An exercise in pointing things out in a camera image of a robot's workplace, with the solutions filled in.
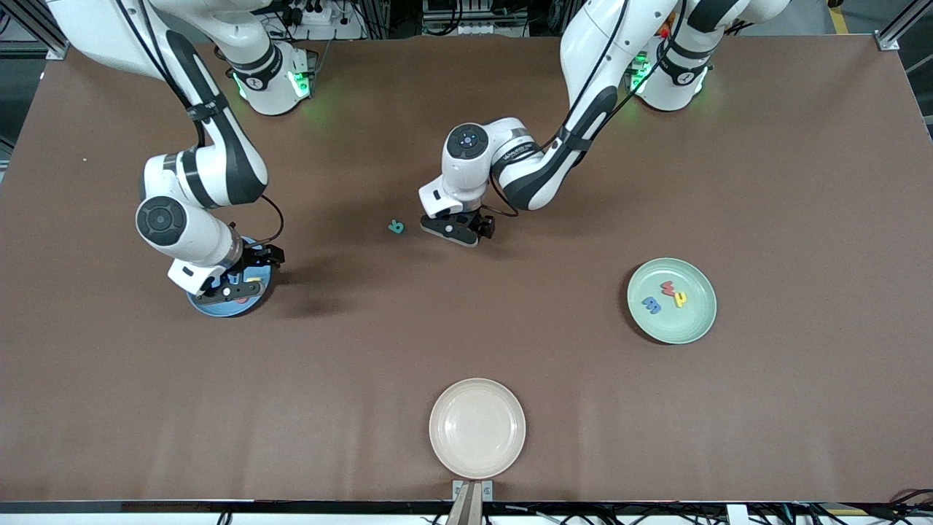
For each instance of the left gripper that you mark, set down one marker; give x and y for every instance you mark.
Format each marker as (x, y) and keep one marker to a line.
(482, 222)

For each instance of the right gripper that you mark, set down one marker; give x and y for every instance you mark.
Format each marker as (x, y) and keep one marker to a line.
(256, 257)

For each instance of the teal foam letter R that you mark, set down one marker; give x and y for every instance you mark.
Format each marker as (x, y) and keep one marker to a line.
(396, 227)

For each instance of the blue foam letter m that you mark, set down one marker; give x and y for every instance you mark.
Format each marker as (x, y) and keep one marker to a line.
(651, 305)

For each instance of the red foam letter w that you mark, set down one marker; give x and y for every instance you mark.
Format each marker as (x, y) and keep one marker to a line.
(668, 289)

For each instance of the yellow foam letter p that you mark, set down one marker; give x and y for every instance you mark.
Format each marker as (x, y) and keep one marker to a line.
(680, 299)

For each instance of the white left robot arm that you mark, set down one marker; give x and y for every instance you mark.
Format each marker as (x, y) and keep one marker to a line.
(612, 51)

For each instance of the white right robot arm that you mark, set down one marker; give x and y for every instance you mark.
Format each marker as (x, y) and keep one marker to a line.
(186, 233)

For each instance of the blue plate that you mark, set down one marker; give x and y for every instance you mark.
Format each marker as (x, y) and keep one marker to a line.
(240, 310)

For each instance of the cream plate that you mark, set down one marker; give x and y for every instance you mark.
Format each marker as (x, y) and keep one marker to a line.
(477, 429)

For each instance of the green plate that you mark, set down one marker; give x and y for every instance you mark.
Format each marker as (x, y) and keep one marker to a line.
(671, 328)

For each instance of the brown table cover sheet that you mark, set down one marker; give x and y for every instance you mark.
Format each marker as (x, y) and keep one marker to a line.
(146, 401)

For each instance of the grey equipment box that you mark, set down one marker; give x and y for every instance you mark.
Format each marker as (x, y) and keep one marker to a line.
(474, 18)

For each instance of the white power strip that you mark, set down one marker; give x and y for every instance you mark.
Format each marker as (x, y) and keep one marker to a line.
(342, 29)

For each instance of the metal mount bracket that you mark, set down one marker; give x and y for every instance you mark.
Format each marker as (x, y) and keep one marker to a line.
(458, 487)

